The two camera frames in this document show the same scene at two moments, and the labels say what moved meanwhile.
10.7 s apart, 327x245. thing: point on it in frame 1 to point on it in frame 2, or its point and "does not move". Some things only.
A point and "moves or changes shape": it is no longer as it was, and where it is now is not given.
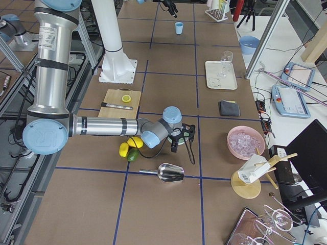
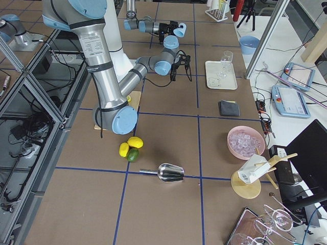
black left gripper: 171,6 to 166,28
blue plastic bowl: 248,44 does not move
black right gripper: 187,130 to 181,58
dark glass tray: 252,228 does not move
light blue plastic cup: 179,27 moves or changes shape
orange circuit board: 260,106 does not move
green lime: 133,154 does not move
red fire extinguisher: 238,9 does not move
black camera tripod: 251,11 does not move
